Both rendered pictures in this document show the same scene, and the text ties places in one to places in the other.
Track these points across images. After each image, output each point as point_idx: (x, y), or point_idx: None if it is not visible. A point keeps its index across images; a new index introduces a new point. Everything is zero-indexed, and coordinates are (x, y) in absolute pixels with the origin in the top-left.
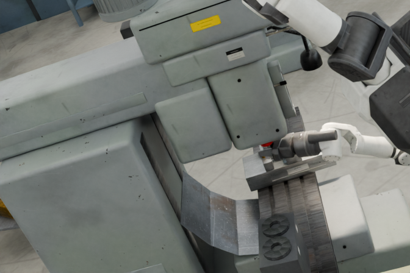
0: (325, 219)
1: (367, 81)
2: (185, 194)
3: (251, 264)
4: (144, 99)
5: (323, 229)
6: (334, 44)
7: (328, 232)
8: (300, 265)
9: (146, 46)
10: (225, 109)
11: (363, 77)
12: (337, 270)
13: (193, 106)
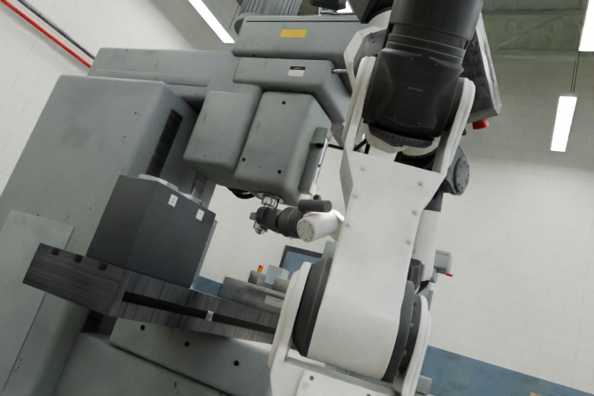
0: (247, 318)
1: (374, 25)
2: None
3: None
4: (206, 82)
5: (232, 301)
6: None
7: (233, 312)
8: (153, 194)
9: (240, 34)
10: (254, 125)
11: None
12: (190, 301)
13: (232, 103)
